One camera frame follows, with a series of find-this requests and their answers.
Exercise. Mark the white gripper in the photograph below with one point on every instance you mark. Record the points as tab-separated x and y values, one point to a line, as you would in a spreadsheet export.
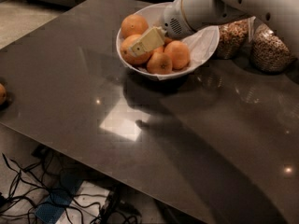
172	21

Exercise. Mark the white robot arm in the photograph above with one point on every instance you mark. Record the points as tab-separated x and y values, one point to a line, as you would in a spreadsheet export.
281	16

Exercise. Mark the small middle orange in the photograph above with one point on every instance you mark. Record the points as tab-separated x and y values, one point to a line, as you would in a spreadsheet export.
159	50

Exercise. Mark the white bowl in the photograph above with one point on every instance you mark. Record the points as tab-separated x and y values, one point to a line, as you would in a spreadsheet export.
202	47

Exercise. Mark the white plastic bowl liner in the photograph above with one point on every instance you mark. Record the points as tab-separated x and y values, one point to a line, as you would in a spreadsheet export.
202	44

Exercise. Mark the orange front with stem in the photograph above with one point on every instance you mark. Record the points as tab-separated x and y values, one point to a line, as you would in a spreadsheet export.
159	63

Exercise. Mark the glass jar of nuts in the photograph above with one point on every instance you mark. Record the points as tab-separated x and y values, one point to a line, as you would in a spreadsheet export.
232	37

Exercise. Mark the glass jar of grains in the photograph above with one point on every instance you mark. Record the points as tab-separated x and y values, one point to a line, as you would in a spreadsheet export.
268	53

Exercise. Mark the orange at table edge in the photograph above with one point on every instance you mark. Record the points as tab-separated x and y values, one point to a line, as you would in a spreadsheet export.
3	94

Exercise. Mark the blue mat on floor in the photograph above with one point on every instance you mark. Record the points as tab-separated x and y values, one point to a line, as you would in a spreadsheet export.
62	195

